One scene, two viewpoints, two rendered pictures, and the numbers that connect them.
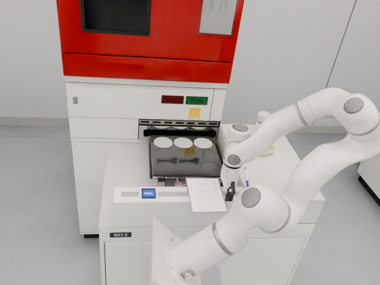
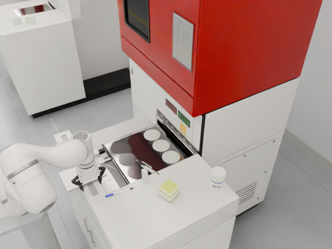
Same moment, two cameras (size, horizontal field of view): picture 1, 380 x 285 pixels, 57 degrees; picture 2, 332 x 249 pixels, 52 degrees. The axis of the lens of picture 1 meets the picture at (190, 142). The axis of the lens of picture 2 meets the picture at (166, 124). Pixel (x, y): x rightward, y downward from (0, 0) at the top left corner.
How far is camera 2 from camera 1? 1.75 m
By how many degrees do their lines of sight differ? 55
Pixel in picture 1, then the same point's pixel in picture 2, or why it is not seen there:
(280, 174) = (141, 217)
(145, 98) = (158, 94)
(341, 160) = (8, 187)
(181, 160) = (134, 152)
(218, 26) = (183, 57)
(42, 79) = not seen: hidden behind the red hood
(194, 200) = (71, 170)
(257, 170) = (136, 198)
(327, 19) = not seen: outside the picture
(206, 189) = not seen: hidden behind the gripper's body
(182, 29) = (164, 47)
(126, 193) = (65, 137)
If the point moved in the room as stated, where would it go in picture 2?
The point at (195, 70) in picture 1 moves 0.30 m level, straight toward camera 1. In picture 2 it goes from (173, 89) to (115, 102)
